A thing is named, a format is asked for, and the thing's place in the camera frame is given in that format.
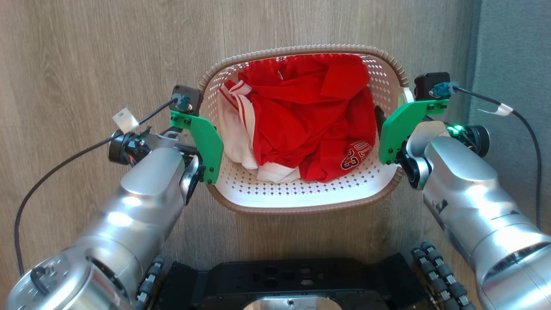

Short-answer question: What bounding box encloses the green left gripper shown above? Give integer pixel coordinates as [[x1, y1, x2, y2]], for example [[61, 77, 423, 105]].
[[170, 110, 224, 185]]

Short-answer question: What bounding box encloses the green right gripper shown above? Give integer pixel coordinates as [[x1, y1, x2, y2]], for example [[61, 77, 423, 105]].
[[374, 99, 450, 165]]

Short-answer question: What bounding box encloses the white laundry basket brown rim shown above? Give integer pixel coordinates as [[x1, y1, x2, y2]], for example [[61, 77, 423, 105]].
[[197, 44, 410, 215]]

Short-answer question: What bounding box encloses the white garment with red stripes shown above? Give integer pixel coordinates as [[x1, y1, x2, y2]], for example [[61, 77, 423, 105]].
[[217, 80, 301, 183]]

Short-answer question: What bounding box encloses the red basketball jersey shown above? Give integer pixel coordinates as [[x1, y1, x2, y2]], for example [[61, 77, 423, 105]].
[[238, 53, 378, 183]]

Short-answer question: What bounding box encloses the grey fabric sofa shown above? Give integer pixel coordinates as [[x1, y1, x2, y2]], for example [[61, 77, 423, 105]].
[[467, 0, 551, 235]]

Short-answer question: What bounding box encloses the black left roller wheel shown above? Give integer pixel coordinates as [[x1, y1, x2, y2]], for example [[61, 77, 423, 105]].
[[134, 256, 167, 310]]

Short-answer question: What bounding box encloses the black roller wheel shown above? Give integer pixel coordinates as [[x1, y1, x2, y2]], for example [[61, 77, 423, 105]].
[[134, 256, 167, 310], [410, 241, 476, 310]]

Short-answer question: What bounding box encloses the black right roller wheel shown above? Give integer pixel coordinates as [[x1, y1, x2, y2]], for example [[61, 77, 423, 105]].
[[410, 241, 476, 310]]

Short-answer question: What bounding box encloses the white paper cable tag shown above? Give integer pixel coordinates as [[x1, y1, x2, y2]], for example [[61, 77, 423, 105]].
[[112, 107, 139, 133]]

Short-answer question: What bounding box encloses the white tape cable wrap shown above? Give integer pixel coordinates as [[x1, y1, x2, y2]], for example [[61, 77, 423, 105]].
[[477, 102, 514, 117]]

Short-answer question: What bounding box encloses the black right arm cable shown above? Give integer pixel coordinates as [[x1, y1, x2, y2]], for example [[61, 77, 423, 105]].
[[452, 85, 542, 229]]

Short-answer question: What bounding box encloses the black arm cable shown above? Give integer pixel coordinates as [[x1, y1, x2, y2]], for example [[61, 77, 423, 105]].
[[14, 98, 180, 277], [452, 85, 542, 229]]

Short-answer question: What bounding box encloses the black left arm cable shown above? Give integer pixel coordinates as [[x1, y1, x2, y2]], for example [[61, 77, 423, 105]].
[[14, 98, 180, 277]]

